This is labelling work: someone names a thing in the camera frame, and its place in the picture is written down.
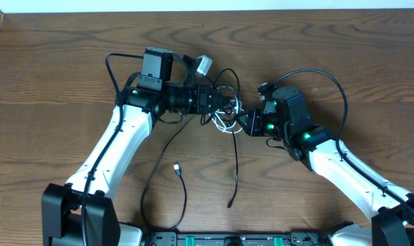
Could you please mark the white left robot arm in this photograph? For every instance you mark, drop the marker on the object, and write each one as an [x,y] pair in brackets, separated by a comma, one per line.
[81,212]

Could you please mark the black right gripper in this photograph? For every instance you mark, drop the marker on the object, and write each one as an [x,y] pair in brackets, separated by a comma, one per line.
[251,122]

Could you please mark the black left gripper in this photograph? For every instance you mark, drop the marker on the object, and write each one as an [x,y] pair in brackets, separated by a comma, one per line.
[204,99]

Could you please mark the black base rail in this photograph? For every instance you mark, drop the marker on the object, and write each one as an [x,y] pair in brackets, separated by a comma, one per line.
[299,238]

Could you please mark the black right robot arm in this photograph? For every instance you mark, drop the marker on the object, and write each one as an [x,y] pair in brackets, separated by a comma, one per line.
[390,208]

